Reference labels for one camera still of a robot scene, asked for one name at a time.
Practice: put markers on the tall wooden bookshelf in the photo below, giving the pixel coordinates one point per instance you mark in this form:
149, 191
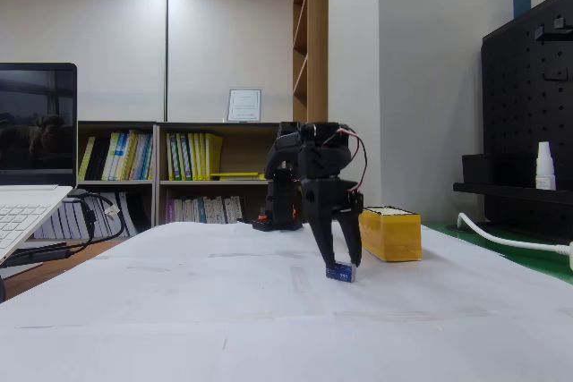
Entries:
317, 64

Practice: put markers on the yellow rectangular box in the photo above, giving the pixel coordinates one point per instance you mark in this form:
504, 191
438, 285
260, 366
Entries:
394, 236

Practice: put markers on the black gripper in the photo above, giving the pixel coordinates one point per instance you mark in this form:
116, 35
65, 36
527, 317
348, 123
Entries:
323, 196

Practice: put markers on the black pegboard hook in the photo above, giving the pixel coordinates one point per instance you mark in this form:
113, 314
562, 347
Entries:
555, 31
554, 77

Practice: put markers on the framed white certificate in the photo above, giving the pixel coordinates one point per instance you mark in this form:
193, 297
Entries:
244, 105

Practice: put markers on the black pegboard shelf tray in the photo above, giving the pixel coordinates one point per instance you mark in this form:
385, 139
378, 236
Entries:
501, 192

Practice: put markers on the low bookcase with dark top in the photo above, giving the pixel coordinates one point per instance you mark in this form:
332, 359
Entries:
116, 185
233, 154

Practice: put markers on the white plastic bottle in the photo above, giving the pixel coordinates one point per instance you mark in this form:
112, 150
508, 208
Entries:
545, 167

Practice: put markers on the white laptop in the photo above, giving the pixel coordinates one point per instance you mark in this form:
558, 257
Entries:
36, 131

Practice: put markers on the flat yellow folder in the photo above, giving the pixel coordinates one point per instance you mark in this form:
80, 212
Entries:
235, 174

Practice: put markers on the white power strip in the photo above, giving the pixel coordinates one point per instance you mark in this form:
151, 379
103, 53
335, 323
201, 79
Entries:
571, 257

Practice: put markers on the green desk mat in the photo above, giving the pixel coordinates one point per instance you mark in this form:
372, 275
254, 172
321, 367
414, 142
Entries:
515, 257

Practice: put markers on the black pegboard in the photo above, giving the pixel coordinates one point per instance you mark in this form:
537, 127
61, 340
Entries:
524, 109

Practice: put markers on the thin yellow book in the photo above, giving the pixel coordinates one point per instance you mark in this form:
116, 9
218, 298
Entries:
86, 159

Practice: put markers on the white paper table cover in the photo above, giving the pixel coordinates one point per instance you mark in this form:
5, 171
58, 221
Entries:
224, 310

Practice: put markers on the yellow binder with white label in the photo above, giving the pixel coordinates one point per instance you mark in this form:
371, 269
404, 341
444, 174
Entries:
170, 158
181, 158

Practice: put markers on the wide yellow binder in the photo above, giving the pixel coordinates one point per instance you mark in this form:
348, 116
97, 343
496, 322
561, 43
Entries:
214, 154

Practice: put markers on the black box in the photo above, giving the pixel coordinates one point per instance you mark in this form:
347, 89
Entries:
492, 169

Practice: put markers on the black arm base with orange knob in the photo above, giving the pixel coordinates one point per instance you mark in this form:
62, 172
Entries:
268, 224

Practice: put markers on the small blue block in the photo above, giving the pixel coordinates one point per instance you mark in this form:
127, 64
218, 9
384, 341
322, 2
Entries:
340, 272

